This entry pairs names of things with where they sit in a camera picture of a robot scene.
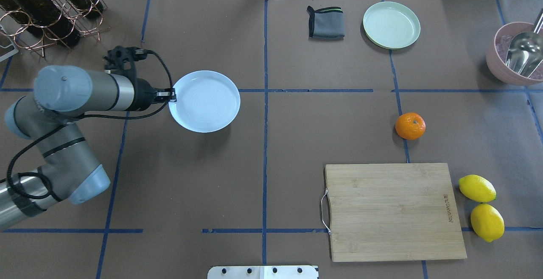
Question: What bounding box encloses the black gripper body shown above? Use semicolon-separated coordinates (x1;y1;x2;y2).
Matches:
134;79;171;111

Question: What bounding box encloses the light blue plate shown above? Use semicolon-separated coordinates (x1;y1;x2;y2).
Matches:
168;70;241;133

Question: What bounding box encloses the orange fruit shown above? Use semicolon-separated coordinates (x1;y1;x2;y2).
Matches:
395;112;426;140

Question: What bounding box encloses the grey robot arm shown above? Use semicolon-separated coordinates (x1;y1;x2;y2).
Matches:
1;66;176;231

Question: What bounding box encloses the mint green plate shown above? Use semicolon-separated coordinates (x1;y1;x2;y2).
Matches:
362;1;421;50

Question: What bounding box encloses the dark green wine bottle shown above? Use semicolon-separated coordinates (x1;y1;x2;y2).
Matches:
14;0;80;48

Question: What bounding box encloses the folded grey cloth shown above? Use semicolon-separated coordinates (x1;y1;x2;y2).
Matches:
307;6;345;41

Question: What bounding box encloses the bamboo cutting board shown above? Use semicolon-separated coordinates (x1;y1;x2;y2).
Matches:
324;163;467;263

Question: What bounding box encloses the upper yellow lemon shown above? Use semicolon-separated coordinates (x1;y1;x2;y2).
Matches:
458;174;497;203

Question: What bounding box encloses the yellow lemon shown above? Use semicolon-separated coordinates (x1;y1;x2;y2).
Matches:
470;203;505;243
458;174;497;203

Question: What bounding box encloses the pink bowl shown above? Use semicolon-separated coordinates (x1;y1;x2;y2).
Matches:
486;22;542;86

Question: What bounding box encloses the lower yellow lemon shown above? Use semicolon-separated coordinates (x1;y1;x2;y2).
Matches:
470;203;505;243

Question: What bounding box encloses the metal scoop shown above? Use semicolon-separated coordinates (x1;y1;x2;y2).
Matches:
505;10;543;78

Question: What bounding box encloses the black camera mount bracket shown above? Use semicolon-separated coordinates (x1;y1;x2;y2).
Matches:
104;46;148;81

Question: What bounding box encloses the copper wire bottle rack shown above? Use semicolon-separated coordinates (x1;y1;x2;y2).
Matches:
1;0;111;57

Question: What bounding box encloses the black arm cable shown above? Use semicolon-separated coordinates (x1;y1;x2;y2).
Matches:
7;49;174;205

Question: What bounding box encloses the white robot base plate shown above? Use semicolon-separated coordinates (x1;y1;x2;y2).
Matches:
207;265;319;279

